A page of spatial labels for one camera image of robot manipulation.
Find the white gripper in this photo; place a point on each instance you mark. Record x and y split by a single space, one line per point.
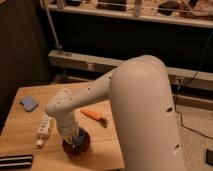
68 127

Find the blue ceramic cup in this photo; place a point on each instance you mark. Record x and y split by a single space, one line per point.
78 140

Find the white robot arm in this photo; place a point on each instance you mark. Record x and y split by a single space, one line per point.
143 109

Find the red ceramic bowl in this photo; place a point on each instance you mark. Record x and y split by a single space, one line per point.
77 150

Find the white tube bottle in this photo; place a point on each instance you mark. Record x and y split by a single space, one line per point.
44 129

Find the orange toy carrot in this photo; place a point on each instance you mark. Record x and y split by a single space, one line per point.
96 116

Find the wooden table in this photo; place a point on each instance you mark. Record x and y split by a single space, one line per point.
20 133

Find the blue sponge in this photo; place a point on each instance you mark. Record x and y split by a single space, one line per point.
28 103

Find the black white striped cloth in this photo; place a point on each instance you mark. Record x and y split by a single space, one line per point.
16 162

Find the metal rod stand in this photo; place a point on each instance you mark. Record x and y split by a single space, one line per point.
58 46

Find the black box on floor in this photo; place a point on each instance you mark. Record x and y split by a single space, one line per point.
209 157

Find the metal shelf rail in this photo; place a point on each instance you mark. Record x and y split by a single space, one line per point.
89 7

